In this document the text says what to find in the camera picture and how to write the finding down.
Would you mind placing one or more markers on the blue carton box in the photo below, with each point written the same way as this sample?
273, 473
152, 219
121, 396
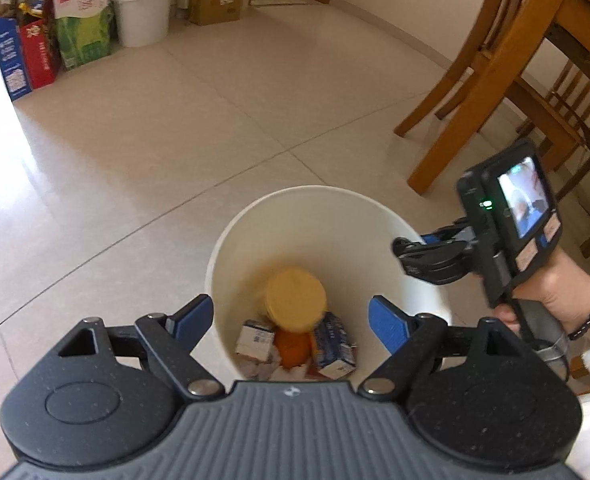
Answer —
10, 60

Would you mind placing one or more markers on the orange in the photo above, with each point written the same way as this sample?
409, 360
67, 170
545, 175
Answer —
295, 347

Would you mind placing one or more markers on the wooden chair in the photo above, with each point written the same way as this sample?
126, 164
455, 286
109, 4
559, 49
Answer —
467, 40
582, 130

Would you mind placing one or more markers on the white plastic bucket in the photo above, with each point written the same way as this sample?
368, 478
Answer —
142, 17

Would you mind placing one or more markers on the green carton box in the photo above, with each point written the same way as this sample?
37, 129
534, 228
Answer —
85, 40

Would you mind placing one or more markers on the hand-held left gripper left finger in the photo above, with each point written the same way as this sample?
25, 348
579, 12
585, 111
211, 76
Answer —
195, 317

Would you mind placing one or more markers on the red carton box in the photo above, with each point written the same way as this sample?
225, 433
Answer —
40, 55

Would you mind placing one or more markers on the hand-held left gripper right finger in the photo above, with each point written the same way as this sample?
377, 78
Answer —
387, 320

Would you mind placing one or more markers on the small white carton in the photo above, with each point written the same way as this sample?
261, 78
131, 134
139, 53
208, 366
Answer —
254, 340

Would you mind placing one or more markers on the yellow canister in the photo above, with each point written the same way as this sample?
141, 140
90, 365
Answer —
295, 297

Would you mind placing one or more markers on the wooden table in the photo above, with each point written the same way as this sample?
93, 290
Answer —
500, 75

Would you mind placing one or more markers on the blue juice carton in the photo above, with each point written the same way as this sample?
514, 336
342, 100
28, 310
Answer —
332, 345

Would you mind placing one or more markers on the person's right hand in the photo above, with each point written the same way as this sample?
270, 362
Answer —
555, 290

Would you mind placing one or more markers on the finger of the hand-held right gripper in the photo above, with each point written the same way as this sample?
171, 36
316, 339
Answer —
435, 262
440, 236

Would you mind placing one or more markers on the white trash bin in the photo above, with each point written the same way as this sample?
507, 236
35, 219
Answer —
255, 240

